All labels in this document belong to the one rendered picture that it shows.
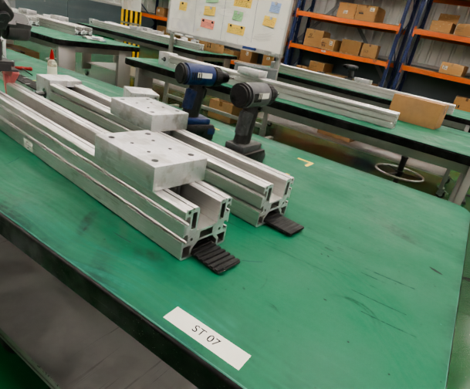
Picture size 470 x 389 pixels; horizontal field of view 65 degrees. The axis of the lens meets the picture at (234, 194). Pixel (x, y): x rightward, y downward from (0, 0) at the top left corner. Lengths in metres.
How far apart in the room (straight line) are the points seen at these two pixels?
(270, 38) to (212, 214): 3.35
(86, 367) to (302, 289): 0.74
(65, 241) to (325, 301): 0.39
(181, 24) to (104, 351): 3.82
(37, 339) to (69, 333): 0.08
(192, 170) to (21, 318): 0.86
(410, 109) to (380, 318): 2.15
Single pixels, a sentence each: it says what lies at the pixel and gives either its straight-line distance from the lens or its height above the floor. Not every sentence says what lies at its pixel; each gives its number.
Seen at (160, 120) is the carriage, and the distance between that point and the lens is 0.87.
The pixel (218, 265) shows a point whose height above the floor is 0.79.
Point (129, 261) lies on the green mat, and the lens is 0.56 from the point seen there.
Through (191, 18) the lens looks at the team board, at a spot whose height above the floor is 1.15.
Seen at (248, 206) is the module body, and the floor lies 0.81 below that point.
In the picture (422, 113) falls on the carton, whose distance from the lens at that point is 2.62.
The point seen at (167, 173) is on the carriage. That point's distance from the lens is 0.57.
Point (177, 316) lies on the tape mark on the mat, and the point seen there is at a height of 0.78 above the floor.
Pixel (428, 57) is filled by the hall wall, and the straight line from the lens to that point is 11.18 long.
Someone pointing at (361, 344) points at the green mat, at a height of 0.78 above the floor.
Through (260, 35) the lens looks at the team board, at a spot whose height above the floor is 1.11.
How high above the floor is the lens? 1.10
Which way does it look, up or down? 23 degrees down
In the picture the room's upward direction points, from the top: 11 degrees clockwise
